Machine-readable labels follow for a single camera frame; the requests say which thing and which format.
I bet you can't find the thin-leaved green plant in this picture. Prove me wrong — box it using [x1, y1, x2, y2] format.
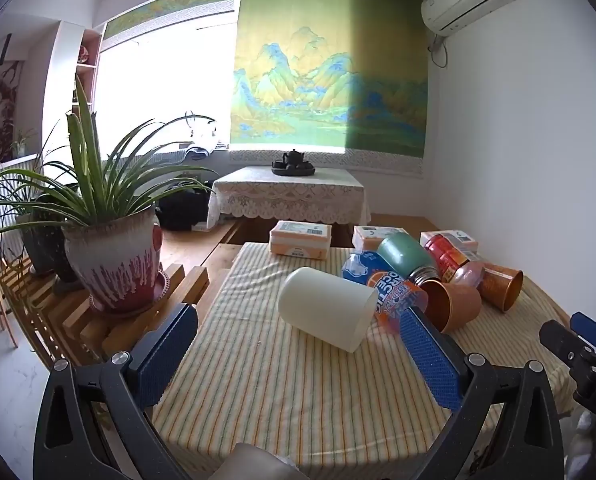
[0, 122, 78, 246]

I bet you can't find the orange soap box right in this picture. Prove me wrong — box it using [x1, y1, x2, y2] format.
[420, 229, 480, 257]

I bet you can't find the low table with lace cloth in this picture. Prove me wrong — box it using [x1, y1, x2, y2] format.
[207, 166, 373, 229]

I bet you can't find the black bag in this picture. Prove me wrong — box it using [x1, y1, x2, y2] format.
[155, 186, 219, 233]

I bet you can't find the black tea set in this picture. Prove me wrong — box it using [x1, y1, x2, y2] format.
[271, 148, 317, 177]

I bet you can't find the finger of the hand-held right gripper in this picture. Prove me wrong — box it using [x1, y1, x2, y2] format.
[569, 311, 596, 354]
[539, 319, 587, 377]

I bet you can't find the blue orange drink bottle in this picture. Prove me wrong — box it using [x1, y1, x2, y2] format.
[368, 270, 429, 335]

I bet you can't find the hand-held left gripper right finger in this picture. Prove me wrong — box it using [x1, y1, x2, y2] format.
[399, 305, 564, 480]

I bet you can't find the green landscape wall hanging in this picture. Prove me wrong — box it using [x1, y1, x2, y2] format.
[227, 0, 429, 179]

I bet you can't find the green patterned window valance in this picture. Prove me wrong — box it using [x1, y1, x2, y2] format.
[101, 0, 242, 42]

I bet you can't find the orange tissue pack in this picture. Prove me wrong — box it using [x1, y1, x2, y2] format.
[352, 225, 411, 254]
[269, 220, 333, 260]

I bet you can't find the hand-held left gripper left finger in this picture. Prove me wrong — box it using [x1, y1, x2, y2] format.
[34, 303, 199, 480]

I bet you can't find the red white glazed plant pot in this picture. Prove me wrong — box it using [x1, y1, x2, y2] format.
[61, 204, 165, 312]

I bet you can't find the dark plant pot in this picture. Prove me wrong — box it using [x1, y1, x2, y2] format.
[22, 204, 81, 284]

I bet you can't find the folded cloth on windowsill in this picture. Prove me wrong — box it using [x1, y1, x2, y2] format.
[179, 144, 219, 162]

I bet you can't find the copper coloured cup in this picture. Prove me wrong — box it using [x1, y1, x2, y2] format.
[479, 263, 524, 314]

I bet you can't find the wooden slatted plant stand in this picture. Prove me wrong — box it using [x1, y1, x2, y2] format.
[0, 245, 211, 377]

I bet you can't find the terracotta orange cup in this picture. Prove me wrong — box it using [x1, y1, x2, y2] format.
[420, 280, 483, 335]

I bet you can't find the long-leaved green plant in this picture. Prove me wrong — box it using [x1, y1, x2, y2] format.
[0, 75, 219, 233]

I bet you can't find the blue printed cup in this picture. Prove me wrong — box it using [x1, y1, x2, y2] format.
[341, 250, 393, 287]

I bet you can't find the white shelf unit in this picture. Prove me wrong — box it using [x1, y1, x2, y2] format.
[42, 20, 103, 147]

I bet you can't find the red plant pot saucer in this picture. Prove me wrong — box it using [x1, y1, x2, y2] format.
[88, 269, 171, 317]

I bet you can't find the striped yellow tablecloth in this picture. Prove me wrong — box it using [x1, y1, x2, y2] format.
[150, 241, 579, 467]

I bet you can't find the green metal cup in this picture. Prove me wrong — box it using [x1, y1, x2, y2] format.
[376, 232, 441, 287]

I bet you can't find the white cup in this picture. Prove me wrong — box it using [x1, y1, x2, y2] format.
[277, 266, 381, 354]

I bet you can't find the air conditioner cable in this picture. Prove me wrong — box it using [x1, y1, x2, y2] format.
[427, 34, 452, 69]

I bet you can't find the red pink bottle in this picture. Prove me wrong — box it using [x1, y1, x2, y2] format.
[424, 234, 472, 284]

